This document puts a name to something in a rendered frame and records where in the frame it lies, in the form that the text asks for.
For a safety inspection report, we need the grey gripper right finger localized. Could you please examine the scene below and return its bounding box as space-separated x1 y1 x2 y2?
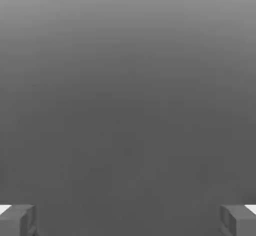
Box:
219 204 256 236

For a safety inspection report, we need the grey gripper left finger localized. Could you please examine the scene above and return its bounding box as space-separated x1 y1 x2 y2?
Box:
0 203 39 236

